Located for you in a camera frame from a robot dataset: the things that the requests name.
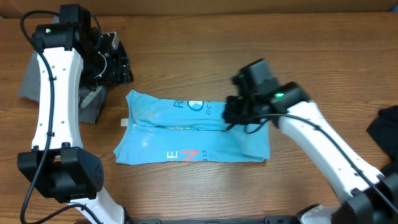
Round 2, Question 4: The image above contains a light blue printed t-shirt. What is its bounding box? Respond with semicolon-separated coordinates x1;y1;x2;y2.
114;90;271;165

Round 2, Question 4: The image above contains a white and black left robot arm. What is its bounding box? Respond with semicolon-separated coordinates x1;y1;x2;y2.
17;4;134;223

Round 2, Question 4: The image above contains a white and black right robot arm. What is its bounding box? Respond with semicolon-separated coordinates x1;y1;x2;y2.
223;59;397;224

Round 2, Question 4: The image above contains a black folded garment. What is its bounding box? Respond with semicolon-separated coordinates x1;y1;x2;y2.
77;40;134;91

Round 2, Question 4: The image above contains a grey folded garment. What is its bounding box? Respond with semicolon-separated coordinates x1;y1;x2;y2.
19;18;106;128

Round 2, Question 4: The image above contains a black cloth at right edge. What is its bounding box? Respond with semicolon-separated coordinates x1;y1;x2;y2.
367;105;397;160

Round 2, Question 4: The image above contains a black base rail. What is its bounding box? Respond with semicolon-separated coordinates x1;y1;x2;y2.
125;215;300;224

